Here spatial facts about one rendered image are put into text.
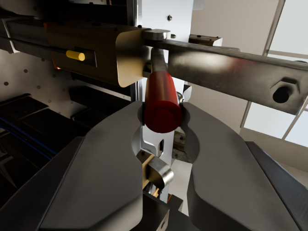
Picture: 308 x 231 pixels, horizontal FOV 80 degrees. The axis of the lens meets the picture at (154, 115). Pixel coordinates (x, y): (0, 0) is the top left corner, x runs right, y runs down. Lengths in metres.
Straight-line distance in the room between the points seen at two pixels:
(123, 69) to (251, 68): 0.12
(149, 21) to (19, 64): 0.33
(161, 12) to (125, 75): 0.18
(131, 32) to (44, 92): 0.40
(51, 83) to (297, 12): 1.94
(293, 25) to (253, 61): 1.98
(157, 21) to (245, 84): 0.21
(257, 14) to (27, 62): 1.94
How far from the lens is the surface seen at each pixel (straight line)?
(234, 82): 0.18
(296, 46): 2.23
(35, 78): 0.56
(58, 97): 0.60
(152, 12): 0.34
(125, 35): 0.21
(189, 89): 0.60
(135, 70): 0.23
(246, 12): 2.15
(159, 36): 0.22
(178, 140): 0.69
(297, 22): 2.14
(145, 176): 0.31
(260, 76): 0.18
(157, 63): 0.18
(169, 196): 1.00
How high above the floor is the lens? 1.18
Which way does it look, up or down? 26 degrees down
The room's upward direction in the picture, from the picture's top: 110 degrees clockwise
